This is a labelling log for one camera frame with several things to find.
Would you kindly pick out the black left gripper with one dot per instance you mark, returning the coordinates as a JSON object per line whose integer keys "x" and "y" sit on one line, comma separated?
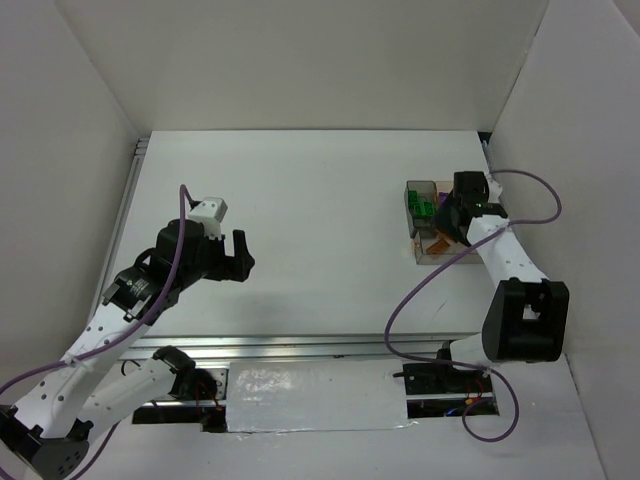
{"x": 232, "y": 261}

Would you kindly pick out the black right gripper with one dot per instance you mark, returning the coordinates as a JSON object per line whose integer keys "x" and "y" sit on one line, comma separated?
{"x": 447, "y": 220}

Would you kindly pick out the brown lego plate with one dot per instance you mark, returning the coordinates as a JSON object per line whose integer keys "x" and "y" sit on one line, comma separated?
{"x": 441, "y": 246}

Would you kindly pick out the green curved lego brick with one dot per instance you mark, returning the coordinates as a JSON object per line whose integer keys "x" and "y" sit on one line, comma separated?
{"x": 429, "y": 209}
{"x": 412, "y": 197}

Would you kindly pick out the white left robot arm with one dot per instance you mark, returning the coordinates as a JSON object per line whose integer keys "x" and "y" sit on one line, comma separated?
{"x": 52, "y": 427}

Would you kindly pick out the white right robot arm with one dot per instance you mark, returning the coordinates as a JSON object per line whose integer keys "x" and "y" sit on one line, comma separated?
{"x": 526, "y": 319}

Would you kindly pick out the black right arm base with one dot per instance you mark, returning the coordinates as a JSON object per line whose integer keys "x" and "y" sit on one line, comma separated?
{"x": 434, "y": 381}

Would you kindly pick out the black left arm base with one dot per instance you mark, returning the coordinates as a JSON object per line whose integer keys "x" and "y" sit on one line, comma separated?
{"x": 185, "y": 380}

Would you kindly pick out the green lego brick in bin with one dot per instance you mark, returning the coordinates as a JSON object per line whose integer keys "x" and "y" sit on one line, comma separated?
{"x": 417, "y": 210}

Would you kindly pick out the clear transparent bin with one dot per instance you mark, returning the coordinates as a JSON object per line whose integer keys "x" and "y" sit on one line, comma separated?
{"x": 423, "y": 238}

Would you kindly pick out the white foil board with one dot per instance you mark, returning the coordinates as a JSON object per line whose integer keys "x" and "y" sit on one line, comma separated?
{"x": 315, "y": 396}

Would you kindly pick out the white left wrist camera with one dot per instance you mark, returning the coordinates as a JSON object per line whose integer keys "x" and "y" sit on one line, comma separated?
{"x": 210, "y": 213}

